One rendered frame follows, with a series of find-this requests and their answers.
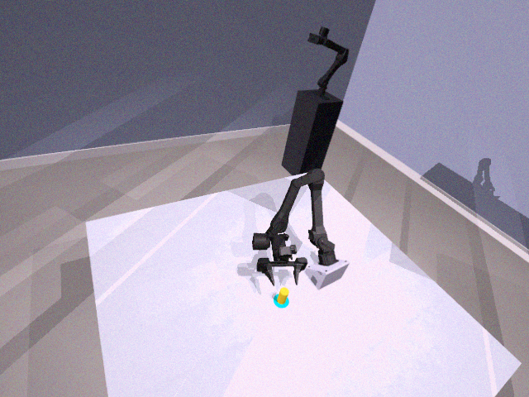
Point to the yellow cylinder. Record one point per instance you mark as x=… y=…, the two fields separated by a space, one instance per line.
x=283 y=294

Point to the cyan circle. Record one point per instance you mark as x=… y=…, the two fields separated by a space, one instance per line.
x=280 y=305

